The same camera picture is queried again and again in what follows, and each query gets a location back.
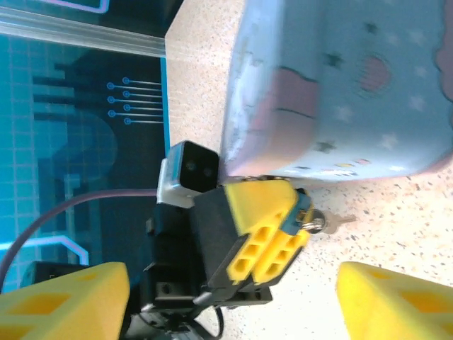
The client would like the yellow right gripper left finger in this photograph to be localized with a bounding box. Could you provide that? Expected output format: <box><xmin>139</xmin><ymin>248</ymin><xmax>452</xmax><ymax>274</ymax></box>
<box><xmin>0</xmin><ymin>261</ymin><xmax>130</xmax><ymax>340</ymax></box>

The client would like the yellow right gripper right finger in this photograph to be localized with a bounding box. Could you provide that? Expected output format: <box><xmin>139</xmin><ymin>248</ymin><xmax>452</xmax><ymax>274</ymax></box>
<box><xmin>335</xmin><ymin>261</ymin><xmax>453</xmax><ymax>340</ymax></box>

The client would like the small metal key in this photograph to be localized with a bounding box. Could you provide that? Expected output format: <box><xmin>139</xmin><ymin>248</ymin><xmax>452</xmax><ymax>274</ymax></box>
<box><xmin>323</xmin><ymin>214</ymin><xmax>357</xmax><ymax>235</ymax></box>

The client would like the pastel bunny print tin box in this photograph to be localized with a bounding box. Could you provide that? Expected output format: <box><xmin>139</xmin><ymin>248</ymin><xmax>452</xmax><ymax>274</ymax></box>
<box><xmin>219</xmin><ymin>0</ymin><xmax>453</xmax><ymax>186</ymax></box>

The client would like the blue printed backdrop panel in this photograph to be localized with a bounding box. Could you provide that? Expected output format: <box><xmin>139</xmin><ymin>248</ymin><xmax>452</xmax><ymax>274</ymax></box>
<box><xmin>0</xmin><ymin>33</ymin><xmax>171</xmax><ymax>295</ymax></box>
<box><xmin>0</xmin><ymin>0</ymin><xmax>185</xmax><ymax>37</ymax></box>

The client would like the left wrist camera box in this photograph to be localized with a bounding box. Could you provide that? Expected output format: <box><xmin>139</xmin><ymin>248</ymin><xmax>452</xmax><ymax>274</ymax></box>
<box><xmin>156</xmin><ymin>140</ymin><xmax>221</xmax><ymax>208</ymax></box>

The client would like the thin black cable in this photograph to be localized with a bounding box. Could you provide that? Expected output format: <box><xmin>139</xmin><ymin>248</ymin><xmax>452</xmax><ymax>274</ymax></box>
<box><xmin>193</xmin><ymin>293</ymin><xmax>228</xmax><ymax>339</ymax></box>

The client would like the purple camera cable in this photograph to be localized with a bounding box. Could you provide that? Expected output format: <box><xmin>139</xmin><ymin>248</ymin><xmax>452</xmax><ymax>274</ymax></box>
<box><xmin>0</xmin><ymin>188</ymin><xmax>160</xmax><ymax>295</ymax></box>

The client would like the aluminium frame rail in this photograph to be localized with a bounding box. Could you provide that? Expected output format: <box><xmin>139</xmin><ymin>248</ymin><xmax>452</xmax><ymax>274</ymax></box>
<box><xmin>0</xmin><ymin>6</ymin><xmax>168</xmax><ymax>57</ymax></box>

